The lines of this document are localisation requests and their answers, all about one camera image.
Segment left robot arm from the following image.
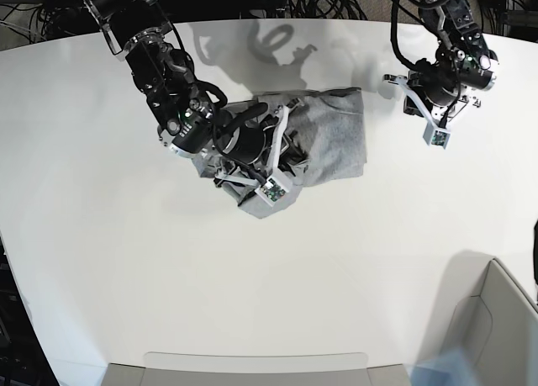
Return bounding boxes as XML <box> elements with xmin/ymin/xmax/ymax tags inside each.
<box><xmin>390</xmin><ymin>0</ymin><xmax>498</xmax><ymax>129</ymax></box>

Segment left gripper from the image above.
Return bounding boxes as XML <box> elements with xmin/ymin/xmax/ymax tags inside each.
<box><xmin>382</xmin><ymin>60</ymin><xmax>482</xmax><ymax>128</ymax></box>

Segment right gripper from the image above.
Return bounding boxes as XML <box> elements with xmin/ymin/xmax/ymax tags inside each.
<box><xmin>213</xmin><ymin>100</ymin><xmax>309</xmax><ymax>188</ymax></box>

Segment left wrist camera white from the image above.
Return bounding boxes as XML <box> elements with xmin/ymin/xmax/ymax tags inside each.
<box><xmin>423</xmin><ymin>123</ymin><xmax>451</xmax><ymax>149</ymax></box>

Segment grey chair front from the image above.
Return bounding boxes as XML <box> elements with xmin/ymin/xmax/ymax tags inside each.
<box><xmin>101</xmin><ymin>352</ymin><xmax>411</xmax><ymax>385</ymax></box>

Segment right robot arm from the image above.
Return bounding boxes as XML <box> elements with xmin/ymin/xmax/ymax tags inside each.
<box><xmin>82</xmin><ymin>0</ymin><xmax>307</xmax><ymax>193</ymax></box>

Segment grey T-shirt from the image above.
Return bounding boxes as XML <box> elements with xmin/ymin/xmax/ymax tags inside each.
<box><xmin>193</xmin><ymin>87</ymin><xmax>367</xmax><ymax>219</ymax></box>

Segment blue cloth corner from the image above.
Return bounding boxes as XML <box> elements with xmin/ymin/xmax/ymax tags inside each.
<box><xmin>408</xmin><ymin>348</ymin><xmax>477</xmax><ymax>386</ymax></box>

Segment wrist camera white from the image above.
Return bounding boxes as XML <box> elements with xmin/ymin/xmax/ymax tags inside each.
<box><xmin>423</xmin><ymin>123</ymin><xmax>451</xmax><ymax>149</ymax></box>
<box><xmin>255</xmin><ymin>176</ymin><xmax>290</xmax><ymax>207</ymax></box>

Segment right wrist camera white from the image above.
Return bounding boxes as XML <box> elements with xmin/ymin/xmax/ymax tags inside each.
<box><xmin>255</xmin><ymin>176</ymin><xmax>290</xmax><ymax>207</ymax></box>

